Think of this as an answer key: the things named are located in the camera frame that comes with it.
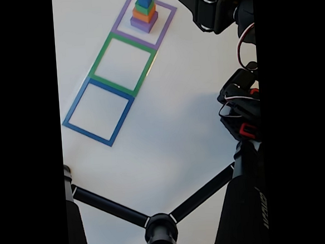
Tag green square block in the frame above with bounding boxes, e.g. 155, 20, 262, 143
135, 0, 157, 17

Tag green square frame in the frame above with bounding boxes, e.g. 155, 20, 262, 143
85, 29, 161, 101

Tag thin black camera cable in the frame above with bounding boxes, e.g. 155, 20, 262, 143
218, 97, 254, 119

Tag purple square block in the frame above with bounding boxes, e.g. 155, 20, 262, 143
129, 11, 160, 35

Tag purple square frame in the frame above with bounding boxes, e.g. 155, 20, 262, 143
109, 0, 180, 53

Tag blue square frame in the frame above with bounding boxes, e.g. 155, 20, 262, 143
58, 75, 139, 150

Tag orange square block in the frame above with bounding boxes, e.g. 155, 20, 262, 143
132, 5, 157, 25

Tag black camera tripod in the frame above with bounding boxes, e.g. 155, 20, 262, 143
63, 140, 270, 244

